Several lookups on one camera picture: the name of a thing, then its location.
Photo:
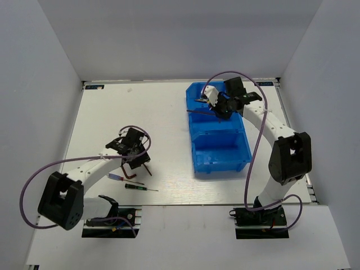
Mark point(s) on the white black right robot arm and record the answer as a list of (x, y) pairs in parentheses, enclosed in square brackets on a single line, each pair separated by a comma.
[(291, 156)]

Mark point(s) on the small brown hex key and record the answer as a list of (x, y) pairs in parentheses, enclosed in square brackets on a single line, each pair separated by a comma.
[(201, 112)]

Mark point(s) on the right table corner label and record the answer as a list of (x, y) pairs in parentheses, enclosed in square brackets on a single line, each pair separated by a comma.
[(265, 84)]

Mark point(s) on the left table corner label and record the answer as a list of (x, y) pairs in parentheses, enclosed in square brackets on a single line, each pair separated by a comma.
[(88, 87)]

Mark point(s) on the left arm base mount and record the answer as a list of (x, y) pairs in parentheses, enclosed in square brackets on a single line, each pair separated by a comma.
[(127, 226)]

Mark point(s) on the black green handled screwdriver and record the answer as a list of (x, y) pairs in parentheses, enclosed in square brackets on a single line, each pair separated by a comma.
[(135, 187)]

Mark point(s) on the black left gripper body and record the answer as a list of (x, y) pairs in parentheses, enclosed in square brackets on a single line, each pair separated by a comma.
[(138, 160)]

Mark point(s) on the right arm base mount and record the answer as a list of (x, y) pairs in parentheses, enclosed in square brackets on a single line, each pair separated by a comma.
[(256, 225)]

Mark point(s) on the yellow black combination pliers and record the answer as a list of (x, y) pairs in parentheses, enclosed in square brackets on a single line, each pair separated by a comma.
[(203, 99)]

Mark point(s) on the table corner label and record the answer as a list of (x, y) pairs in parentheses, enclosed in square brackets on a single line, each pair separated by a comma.
[(88, 87), (265, 84)]

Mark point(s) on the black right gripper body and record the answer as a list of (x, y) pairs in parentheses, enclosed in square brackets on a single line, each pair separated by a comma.
[(223, 107)]

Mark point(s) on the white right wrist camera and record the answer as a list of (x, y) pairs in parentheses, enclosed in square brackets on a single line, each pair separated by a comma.
[(211, 93)]

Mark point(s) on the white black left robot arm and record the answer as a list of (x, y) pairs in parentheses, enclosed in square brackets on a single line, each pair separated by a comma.
[(64, 200)]

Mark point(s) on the blue red handled screwdriver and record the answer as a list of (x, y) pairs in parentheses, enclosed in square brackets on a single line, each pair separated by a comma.
[(117, 177)]

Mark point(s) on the blue plastic three-compartment bin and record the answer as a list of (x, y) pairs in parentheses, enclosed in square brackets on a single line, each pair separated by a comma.
[(216, 145)]

